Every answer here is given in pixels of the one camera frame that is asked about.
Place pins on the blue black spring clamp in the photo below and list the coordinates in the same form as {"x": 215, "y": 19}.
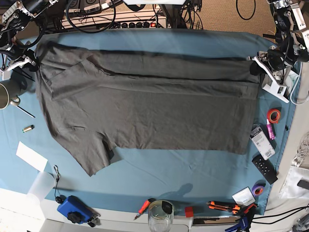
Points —
{"x": 245, "y": 220}

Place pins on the orange black utility knife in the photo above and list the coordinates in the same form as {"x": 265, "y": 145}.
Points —
{"x": 223, "y": 206}

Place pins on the clear drinking glass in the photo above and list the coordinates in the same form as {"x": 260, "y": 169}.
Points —
{"x": 160, "y": 216}

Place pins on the dark grey T-shirt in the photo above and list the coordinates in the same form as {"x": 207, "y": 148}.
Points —
{"x": 96, "y": 100}

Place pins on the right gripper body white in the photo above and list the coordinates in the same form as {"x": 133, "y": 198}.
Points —
{"x": 11, "y": 61}

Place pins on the white paper slip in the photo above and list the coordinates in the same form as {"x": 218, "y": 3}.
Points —
{"x": 31, "y": 157}

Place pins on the translucent plastic cup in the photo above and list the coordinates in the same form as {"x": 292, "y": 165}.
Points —
{"x": 42, "y": 185}

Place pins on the red tape roll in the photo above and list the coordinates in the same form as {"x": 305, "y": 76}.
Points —
{"x": 273, "y": 115}

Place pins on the printed white paper sheet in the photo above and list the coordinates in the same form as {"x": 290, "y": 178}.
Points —
{"x": 281, "y": 91}

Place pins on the white power strip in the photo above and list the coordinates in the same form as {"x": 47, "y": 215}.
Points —
{"x": 124, "y": 22}

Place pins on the small red cube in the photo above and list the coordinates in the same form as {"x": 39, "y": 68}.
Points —
{"x": 189, "y": 212}

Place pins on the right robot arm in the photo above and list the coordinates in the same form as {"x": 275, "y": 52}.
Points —
{"x": 17, "y": 17}

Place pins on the black cable tie upper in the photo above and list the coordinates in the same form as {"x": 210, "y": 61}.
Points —
{"x": 27, "y": 75}

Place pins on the red handled screwdriver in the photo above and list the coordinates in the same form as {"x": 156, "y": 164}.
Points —
{"x": 144, "y": 207}

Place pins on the blue box with knob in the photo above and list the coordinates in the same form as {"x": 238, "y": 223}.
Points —
{"x": 75, "y": 210}

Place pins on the olive green mug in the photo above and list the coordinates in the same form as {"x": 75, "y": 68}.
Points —
{"x": 9, "y": 93}

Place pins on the purple tape roll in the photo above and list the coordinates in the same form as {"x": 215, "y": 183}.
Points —
{"x": 258, "y": 189}

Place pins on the white blister pack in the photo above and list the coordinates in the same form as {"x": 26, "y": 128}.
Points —
{"x": 261, "y": 142}

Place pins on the black remote control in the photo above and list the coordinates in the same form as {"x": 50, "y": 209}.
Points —
{"x": 266, "y": 168}

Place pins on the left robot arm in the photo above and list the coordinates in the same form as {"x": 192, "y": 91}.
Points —
{"x": 292, "y": 38}

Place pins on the small white card box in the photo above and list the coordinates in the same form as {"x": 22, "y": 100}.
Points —
{"x": 244, "y": 197}

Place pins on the blue table cloth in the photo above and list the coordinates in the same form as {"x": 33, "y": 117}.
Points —
{"x": 186, "y": 177}

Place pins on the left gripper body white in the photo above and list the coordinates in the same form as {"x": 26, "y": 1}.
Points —
{"x": 274, "y": 63}

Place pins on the gold AA battery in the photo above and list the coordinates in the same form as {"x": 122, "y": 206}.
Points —
{"x": 28, "y": 128}

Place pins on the white plastic bag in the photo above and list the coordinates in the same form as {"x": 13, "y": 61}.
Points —
{"x": 290, "y": 189}

